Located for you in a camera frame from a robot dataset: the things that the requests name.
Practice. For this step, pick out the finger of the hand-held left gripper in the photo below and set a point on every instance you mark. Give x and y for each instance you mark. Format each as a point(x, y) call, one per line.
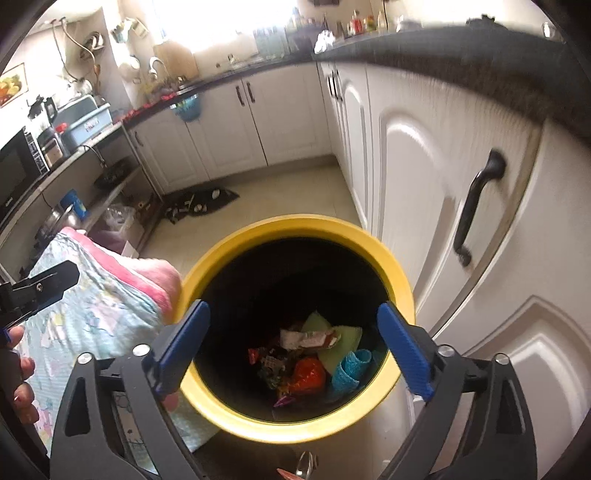
point(51, 281)
point(18, 314)

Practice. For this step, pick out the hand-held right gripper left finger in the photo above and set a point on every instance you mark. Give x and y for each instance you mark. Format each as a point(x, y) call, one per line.
point(182, 341)

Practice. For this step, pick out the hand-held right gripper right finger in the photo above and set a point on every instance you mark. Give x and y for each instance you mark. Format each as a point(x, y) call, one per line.
point(406, 350)

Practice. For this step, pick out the green cloth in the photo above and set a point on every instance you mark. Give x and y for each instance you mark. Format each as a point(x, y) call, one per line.
point(348, 339)

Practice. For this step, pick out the turquoise knitted cloth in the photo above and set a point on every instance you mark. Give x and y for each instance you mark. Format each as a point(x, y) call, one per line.
point(351, 374)

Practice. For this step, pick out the dark snack packet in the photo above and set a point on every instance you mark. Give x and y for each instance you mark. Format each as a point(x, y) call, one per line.
point(274, 369)

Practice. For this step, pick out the red plastic bag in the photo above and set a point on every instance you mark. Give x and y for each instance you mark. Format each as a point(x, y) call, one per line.
point(308, 374)

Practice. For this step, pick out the white and pink packet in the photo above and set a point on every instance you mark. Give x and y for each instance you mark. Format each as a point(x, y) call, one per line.
point(300, 339)

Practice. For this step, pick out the yellow rimmed trash bin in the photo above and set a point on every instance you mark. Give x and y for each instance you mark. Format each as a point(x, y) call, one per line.
point(295, 228)

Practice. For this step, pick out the person's left hand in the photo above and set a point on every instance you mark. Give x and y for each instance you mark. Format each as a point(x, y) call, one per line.
point(23, 369)

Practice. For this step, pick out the cartoon cat printed blanket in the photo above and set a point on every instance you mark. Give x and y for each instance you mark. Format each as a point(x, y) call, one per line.
point(92, 300)

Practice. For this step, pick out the steel cooking pot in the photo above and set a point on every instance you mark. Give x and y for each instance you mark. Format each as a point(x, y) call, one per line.
point(57, 221)

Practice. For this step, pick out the blue canister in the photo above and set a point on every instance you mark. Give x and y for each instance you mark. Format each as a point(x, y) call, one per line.
point(74, 203)

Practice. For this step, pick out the clear plastic storage box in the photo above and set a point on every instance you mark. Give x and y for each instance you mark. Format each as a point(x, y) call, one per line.
point(115, 230)

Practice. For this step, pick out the black microwave oven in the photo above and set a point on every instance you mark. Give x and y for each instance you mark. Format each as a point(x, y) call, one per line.
point(18, 170)

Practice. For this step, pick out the black frying pan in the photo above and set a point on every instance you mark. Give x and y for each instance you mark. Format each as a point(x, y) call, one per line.
point(113, 175)

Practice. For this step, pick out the black floor mat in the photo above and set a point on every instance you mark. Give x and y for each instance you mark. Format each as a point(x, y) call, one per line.
point(203, 203)

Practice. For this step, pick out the steel shelf rack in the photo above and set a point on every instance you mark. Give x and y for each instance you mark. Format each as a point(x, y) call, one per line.
point(138, 159)

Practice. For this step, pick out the grey-blue dish box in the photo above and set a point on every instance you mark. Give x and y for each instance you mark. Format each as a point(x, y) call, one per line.
point(87, 127)

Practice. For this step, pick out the black blender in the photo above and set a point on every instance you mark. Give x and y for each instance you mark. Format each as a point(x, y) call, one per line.
point(46, 108)

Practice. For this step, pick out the blue hanging basket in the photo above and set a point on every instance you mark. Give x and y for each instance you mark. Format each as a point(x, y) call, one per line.
point(188, 110)

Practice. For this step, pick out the white round hanging utensil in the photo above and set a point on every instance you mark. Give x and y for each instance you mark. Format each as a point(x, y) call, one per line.
point(129, 67)

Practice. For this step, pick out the chrome faucet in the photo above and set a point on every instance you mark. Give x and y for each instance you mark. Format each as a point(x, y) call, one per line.
point(154, 62)

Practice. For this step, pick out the wooden cutting board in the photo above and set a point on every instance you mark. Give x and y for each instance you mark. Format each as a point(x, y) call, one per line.
point(178, 62)

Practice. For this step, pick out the teal knife block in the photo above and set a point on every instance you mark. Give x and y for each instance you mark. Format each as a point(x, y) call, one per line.
point(270, 41)

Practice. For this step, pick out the kitchen window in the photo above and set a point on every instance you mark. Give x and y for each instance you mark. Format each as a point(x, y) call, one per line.
point(221, 18)

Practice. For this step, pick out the white plastic bag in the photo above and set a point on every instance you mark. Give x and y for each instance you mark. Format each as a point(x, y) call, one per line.
point(325, 41)

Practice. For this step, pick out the red label bottle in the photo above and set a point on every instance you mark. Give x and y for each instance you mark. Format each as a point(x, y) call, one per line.
point(356, 23)

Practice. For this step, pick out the fruit wall picture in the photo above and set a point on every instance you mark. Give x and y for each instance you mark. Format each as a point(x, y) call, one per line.
point(11, 85)

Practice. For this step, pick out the plastic wall holder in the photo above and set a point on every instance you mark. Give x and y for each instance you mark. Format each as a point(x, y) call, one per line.
point(129, 28)

